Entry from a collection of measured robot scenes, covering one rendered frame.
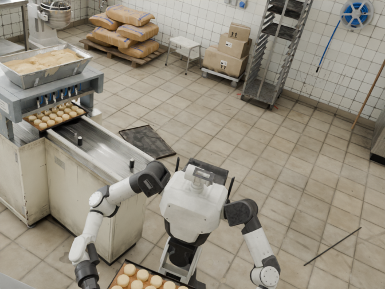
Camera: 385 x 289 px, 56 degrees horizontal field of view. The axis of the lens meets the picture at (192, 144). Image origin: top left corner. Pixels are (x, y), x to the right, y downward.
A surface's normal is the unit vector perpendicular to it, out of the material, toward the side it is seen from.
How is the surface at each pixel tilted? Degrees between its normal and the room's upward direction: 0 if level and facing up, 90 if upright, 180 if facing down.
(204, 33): 90
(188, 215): 91
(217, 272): 0
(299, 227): 0
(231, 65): 89
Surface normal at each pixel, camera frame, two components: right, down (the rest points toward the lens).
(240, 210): -0.36, -0.07
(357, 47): -0.46, 0.44
